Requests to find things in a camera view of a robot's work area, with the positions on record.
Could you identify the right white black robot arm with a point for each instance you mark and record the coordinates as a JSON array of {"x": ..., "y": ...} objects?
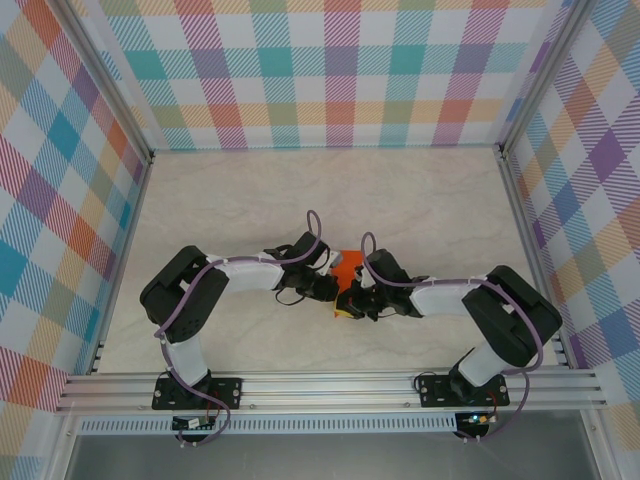
[{"x": 440, "y": 302}]

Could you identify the circuit board with green light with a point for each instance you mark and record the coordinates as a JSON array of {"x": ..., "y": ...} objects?
[{"x": 477, "y": 419}]

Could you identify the orange paper sheet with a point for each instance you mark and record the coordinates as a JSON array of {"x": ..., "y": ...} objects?
[{"x": 347, "y": 275}]

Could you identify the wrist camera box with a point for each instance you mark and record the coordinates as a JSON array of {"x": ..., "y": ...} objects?
[
  {"x": 310, "y": 247},
  {"x": 385, "y": 265}
]

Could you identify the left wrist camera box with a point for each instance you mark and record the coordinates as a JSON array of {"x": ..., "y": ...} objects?
[{"x": 310, "y": 247}]

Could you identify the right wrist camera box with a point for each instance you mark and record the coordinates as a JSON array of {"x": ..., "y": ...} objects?
[{"x": 385, "y": 265}]

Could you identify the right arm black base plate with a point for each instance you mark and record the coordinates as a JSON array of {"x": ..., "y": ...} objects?
[{"x": 435, "y": 392}]

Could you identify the aluminium frame post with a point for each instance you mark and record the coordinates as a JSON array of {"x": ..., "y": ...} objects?
[
  {"x": 107, "y": 75},
  {"x": 544, "y": 75}
]

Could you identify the aluminium table side rail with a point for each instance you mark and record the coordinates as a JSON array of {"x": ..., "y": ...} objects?
[
  {"x": 517, "y": 200},
  {"x": 121, "y": 260}
]

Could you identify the grey metal sheet panel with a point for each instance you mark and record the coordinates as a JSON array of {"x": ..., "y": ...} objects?
[{"x": 325, "y": 460}]

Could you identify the aluminium mounting rail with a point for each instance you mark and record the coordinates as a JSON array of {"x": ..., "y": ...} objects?
[{"x": 325, "y": 390}]

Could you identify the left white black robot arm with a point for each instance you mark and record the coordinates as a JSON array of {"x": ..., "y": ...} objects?
[{"x": 255, "y": 277}]

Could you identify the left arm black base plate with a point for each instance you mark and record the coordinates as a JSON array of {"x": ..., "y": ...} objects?
[{"x": 230, "y": 387}]

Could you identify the black circuit board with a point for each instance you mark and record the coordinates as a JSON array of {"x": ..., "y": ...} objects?
[{"x": 192, "y": 423}]

